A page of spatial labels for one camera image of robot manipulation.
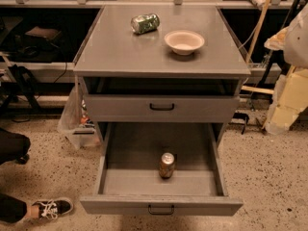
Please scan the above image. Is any grey drawer cabinet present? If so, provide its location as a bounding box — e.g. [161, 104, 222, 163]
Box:
[74, 4, 250, 141]

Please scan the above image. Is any green soda can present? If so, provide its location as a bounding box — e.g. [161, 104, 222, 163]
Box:
[131, 13, 160, 35]

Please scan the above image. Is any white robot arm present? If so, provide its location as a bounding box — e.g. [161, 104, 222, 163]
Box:
[264, 4, 308, 68]

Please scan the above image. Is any wooden stick frame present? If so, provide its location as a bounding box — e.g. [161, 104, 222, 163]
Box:
[242, 0, 273, 94]

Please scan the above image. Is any orange soda can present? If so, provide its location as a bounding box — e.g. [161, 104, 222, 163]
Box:
[159, 152, 175, 179]

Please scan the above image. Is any closed grey top drawer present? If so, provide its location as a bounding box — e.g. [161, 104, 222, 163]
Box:
[84, 94, 240, 123]

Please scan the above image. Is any open grey middle drawer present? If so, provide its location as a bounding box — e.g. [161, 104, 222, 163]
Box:
[80, 123, 243, 216]

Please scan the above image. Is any black trouser leg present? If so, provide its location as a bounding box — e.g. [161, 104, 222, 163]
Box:
[0, 129, 31, 165]

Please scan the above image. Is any white paper bowl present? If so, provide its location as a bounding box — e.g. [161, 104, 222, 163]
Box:
[165, 30, 205, 56]

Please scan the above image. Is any black and white sneaker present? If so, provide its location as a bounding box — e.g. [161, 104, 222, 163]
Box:
[34, 197, 73, 220]

